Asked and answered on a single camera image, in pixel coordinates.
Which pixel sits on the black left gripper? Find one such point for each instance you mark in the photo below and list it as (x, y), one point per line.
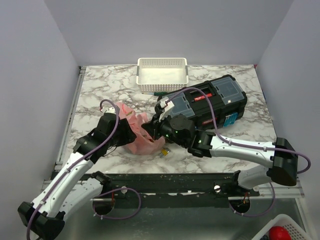
(128, 135)

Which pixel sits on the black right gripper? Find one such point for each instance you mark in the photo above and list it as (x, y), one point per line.
(154, 126)

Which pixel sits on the pink plastic bag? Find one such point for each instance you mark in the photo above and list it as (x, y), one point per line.
(144, 143)

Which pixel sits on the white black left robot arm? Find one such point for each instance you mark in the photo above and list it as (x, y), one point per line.
(46, 215)

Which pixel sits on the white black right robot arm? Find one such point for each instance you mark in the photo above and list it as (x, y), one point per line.
(275, 161)

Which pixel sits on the white perforated plastic basket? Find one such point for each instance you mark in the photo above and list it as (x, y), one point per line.
(161, 74)

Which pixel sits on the black toolbox clear lids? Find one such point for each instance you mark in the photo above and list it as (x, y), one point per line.
(227, 98)

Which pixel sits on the red ball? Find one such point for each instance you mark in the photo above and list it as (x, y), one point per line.
(278, 233)

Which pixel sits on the white basket bottom right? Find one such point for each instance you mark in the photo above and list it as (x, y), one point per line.
(286, 222)

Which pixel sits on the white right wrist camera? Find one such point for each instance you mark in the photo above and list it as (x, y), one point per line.
(163, 108)

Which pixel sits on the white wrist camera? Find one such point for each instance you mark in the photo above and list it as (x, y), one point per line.
(163, 108)
(111, 110)

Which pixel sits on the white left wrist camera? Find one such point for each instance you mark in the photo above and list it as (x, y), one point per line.
(111, 110)

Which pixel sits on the green handled screwdriver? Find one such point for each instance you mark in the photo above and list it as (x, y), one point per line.
(154, 93)

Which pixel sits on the aluminium rail left edge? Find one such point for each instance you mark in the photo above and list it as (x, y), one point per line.
(63, 146)

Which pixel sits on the aluminium rail front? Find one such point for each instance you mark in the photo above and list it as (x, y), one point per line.
(281, 191)

